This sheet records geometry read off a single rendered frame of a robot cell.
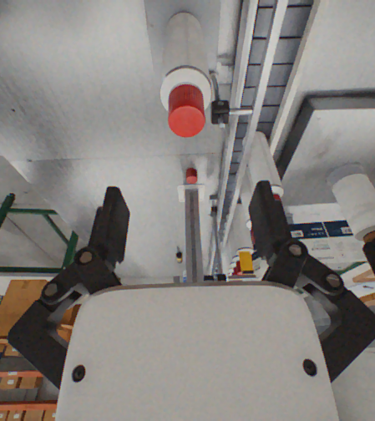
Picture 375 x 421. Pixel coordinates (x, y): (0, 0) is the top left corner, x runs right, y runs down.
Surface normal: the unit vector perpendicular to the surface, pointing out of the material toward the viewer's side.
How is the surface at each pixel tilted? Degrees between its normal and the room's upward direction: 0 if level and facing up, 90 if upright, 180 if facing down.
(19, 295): 90
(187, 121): 3
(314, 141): 0
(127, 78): 0
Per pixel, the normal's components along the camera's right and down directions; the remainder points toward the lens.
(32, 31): 0.02, 0.83
